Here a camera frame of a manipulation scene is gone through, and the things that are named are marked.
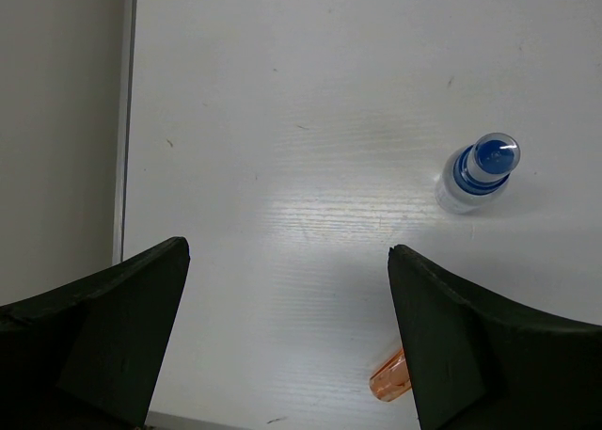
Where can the small blue cap bottle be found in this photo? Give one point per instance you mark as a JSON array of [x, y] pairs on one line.
[[477, 174]]

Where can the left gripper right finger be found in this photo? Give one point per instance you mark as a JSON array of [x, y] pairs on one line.
[[479, 360]]

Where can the orange transparent case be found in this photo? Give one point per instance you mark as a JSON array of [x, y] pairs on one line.
[[392, 379]]

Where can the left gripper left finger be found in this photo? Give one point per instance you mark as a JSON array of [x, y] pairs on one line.
[[87, 355]]

